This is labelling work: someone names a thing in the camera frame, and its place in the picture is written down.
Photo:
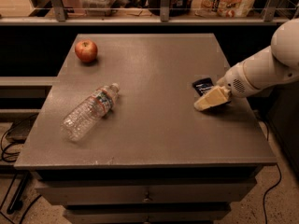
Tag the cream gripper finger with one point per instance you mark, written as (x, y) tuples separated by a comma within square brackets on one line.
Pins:
[(218, 95)]

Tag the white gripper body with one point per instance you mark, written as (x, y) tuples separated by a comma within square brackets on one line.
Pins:
[(235, 79)]

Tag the dark blue rxbar wrapper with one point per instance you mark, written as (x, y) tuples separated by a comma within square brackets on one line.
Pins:
[(202, 86)]

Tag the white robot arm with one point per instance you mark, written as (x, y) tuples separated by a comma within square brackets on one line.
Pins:
[(276, 64)]

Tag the red apple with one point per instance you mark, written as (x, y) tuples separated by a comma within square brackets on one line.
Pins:
[(86, 50)]

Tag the printed snack bag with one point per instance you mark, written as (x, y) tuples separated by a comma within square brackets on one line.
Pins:
[(224, 8)]

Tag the grey drawer cabinet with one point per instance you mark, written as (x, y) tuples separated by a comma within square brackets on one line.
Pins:
[(153, 143)]

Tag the round metal drawer knob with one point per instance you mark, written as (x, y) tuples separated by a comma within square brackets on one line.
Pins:
[(147, 199)]

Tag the clear plastic water bottle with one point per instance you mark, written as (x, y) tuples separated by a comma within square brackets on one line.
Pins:
[(86, 115)]

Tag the clear plastic container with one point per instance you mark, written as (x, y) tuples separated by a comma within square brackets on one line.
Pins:
[(97, 7)]

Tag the grey metal shelf rail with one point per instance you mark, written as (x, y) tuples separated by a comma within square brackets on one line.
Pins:
[(134, 12)]

